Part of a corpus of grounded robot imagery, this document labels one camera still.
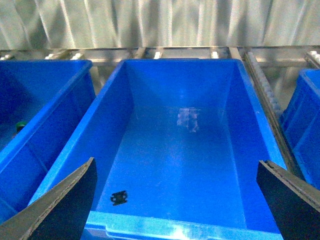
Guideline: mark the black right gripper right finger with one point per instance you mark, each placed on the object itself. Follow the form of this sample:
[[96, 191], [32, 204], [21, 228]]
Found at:
[[294, 203]]

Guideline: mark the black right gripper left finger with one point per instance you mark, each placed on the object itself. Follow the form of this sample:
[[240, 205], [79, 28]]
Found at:
[[61, 213]]

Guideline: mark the blue bin with buttons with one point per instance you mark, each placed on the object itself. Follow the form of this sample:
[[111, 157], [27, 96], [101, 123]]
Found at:
[[52, 96]]

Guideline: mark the black plastic clip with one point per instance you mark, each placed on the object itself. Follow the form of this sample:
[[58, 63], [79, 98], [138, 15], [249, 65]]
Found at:
[[119, 198]]

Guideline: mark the blue bin far right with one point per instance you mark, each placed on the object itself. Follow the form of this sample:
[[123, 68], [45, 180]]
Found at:
[[300, 123]]

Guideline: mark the green button left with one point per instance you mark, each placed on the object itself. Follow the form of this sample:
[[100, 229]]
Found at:
[[20, 125]]

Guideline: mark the empty blue upper bin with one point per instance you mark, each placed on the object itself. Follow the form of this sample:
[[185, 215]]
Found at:
[[183, 138]]

